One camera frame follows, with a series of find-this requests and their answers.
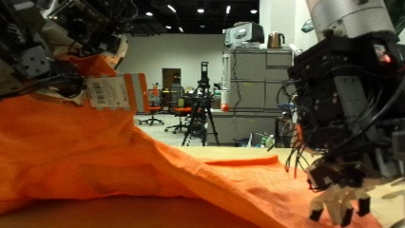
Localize orange button shirt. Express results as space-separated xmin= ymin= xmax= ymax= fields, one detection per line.
xmin=0 ymin=55 xmax=383 ymax=228

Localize white power strip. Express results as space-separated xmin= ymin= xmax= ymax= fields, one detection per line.
xmin=288 ymin=43 xmax=304 ymax=57

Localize tall grey metal cabinet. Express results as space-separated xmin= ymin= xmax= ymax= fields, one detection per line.
xmin=226 ymin=47 xmax=297 ymax=114

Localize green plastic bottles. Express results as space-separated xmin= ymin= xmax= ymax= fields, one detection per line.
xmin=248 ymin=132 xmax=276 ymax=149

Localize copper electric kettle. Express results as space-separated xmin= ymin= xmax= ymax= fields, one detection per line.
xmin=265 ymin=31 xmax=286 ymax=50

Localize low grey counter cabinet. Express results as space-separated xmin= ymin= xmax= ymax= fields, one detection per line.
xmin=209 ymin=109 xmax=282 ymax=147

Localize white cylinder bottle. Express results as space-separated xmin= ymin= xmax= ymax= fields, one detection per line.
xmin=218 ymin=87 xmax=229 ymax=105

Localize grey boxy monitor device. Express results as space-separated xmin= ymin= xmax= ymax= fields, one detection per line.
xmin=222 ymin=22 xmax=266 ymax=49

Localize orange seat office chair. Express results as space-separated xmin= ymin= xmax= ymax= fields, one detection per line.
xmin=138 ymin=83 xmax=165 ymax=126
xmin=164 ymin=85 xmax=193 ymax=134

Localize brown door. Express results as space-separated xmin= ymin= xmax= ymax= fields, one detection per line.
xmin=162 ymin=67 xmax=182 ymax=91

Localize black camera tripod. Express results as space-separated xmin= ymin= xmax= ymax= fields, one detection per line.
xmin=181 ymin=61 xmax=220 ymax=147

